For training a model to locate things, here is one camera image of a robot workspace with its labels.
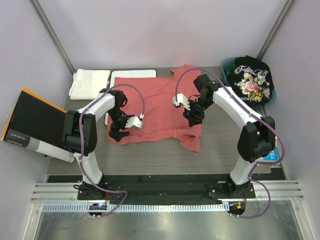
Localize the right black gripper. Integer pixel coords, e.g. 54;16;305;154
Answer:
182;96;213;127

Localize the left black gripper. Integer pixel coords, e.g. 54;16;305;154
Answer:
107;107;134;142

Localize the pink t shirt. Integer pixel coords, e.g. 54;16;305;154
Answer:
114;65;202;152

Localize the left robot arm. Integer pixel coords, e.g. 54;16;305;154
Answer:
62;89;142;200

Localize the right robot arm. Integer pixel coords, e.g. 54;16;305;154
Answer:
174;74;276;198

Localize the folded white t shirt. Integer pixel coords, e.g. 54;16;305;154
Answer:
68;69;111;101

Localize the white dry-erase board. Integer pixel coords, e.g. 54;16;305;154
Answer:
102;69;158;128

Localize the teal plastic basket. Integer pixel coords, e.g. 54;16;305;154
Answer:
220;57;279;108

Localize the black floral t shirt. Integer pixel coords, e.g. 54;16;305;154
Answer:
228;55;275;108

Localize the black orange clip file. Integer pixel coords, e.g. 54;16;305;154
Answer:
0;88;75;163

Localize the blue picture book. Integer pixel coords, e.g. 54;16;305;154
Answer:
263;147;279;162

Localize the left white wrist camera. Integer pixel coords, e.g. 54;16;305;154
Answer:
125;115;143;130

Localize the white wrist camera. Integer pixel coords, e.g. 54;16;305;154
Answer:
125;115;143;130
172;93;191;111

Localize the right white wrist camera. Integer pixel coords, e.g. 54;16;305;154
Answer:
172;93;191;111

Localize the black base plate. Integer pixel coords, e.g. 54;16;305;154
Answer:
73;174;256;206

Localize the slotted cable duct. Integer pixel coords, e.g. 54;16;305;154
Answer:
42;202;230;214

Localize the aluminium frame rail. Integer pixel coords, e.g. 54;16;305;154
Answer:
31;180;304;203

